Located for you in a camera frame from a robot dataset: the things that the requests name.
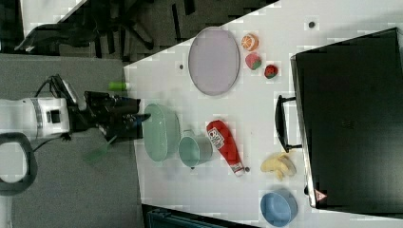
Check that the pink strawberry toy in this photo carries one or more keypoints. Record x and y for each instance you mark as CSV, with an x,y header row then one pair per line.
x,y
253,61

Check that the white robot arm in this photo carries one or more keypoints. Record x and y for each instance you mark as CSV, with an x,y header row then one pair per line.
x,y
42,119

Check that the lilac round plate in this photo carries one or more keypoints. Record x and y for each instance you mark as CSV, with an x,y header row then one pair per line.
x,y
214,61

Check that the red strawberry toy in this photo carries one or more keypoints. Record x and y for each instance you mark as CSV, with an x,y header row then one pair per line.
x,y
271,71

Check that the red ketchup bottle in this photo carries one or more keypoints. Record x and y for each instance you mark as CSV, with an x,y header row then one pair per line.
x,y
221,137

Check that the blue bowl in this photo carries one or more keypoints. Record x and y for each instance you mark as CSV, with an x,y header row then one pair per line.
x,y
279,207

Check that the black toaster oven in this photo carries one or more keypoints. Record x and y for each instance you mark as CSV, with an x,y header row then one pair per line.
x,y
349,107

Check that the black office chair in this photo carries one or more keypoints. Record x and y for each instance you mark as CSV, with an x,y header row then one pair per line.
x,y
78,23

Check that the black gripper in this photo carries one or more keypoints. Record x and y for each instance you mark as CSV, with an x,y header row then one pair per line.
x,y
114,116

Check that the orange slice toy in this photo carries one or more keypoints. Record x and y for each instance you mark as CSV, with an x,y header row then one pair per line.
x,y
250,42

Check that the green metal cup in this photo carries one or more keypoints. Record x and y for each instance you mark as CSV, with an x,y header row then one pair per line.
x,y
194,149

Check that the green perforated colander basket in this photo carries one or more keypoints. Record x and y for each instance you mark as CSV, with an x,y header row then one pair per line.
x,y
161,132

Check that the green marker bottle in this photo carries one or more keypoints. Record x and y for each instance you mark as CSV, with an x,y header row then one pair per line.
x,y
118,86

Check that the peeled toy banana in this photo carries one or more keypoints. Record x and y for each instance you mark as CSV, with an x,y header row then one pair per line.
x,y
280,165

